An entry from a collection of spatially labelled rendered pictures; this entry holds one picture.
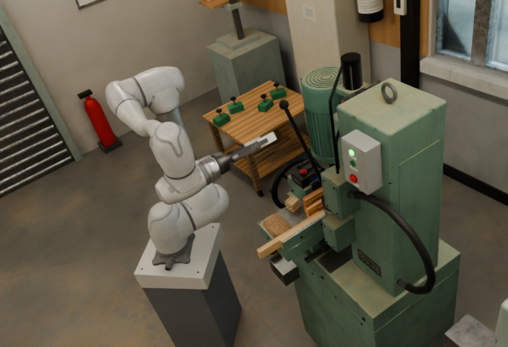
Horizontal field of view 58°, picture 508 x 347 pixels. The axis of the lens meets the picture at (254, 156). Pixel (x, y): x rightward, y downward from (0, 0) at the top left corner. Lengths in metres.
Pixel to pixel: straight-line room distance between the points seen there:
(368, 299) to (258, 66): 2.64
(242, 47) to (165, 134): 2.72
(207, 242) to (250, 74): 2.06
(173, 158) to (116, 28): 3.14
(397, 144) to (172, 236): 1.15
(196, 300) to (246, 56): 2.26
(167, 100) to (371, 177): 0.95
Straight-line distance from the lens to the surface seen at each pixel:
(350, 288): 1.79
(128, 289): 3.17
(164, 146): 1.34
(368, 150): 1.26
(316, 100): 1.52
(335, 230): 1.60
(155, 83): 1.89
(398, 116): 1.31
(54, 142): 4.54
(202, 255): 2.19
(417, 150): 1.37
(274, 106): 3.38
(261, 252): 1.77
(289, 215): 1.93
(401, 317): 1.87
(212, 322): 2.40
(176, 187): 1.45
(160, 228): 2.05
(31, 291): 3.58
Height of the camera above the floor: 2.25
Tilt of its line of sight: 36 degrees down
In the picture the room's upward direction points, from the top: 14 degrees counter-clockwise
